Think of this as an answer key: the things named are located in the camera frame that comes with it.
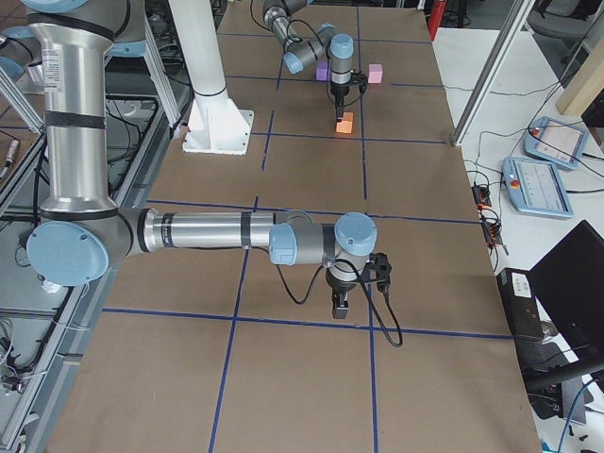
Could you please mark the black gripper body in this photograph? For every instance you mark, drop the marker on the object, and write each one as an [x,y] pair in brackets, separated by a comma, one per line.
[339,90]

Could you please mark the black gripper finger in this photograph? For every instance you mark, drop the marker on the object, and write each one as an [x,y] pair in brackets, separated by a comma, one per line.
[341,107]
[337,107]

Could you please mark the orange foam block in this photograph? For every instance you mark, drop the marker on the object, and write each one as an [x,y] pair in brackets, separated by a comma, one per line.
[345,125]

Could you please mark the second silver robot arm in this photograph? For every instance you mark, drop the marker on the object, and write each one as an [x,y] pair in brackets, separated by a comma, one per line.
[83,231]

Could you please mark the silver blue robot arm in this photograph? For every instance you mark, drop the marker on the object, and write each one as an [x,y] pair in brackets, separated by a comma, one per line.
[327,42]

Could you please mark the purple foam block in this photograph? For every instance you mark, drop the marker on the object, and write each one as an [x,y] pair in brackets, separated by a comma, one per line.
[322,71]

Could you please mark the pink foam block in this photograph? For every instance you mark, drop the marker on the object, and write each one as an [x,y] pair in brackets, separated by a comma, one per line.
[375,73]

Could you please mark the near blue teach pendant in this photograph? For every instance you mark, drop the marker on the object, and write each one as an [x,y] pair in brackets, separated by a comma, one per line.
[535,187]

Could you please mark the blue teach pendant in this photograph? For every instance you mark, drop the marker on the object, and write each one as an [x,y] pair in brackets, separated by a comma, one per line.
[535,187]
[555,141]

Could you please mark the far blue teach pendant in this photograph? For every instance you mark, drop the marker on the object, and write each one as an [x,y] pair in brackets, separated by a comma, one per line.
[555,141]

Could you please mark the black computer box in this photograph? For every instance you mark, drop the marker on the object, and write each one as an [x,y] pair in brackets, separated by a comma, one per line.
[521,309]

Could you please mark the black monitor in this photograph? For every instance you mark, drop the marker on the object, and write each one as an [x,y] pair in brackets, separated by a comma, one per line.
[568,282]

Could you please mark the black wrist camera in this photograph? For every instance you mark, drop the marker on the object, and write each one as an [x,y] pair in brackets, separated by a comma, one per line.
[380,271]
[359,79]

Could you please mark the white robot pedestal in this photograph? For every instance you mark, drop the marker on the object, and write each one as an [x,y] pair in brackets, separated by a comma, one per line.
[216,125]

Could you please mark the aluminium frame post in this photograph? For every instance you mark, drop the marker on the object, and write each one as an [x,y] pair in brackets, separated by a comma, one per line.
[503,43]

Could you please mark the aluminium frame rail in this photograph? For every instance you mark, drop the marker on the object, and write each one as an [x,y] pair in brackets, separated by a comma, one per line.
[49,333]

